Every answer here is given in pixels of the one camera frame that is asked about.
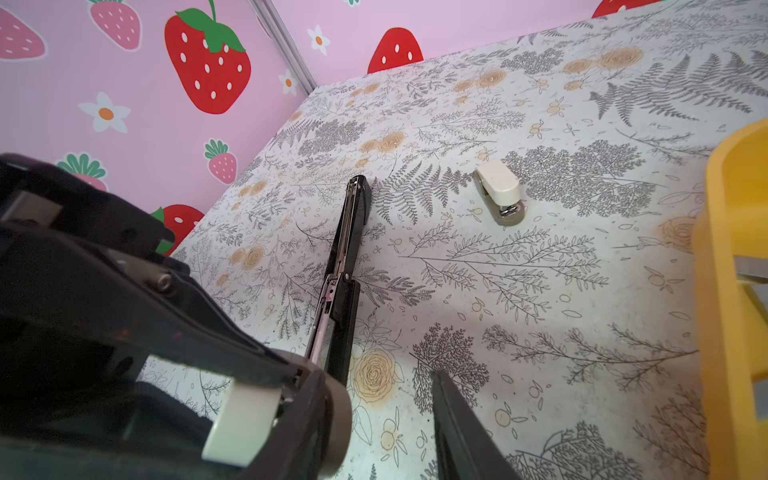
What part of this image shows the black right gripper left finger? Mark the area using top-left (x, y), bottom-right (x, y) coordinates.
top-left (1, 154), bottom-right (352, 479)

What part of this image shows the yellow plastic tray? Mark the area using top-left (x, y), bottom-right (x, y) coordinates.
top-left (693, 120), bottom-right (767, 479)

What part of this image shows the black long stapler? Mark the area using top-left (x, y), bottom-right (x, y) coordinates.
top-left (305, 175), bottom-right (372, 385)

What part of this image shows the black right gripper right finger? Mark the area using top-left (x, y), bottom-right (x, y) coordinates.
top-left (431, 370), bottom-right (520, 480)

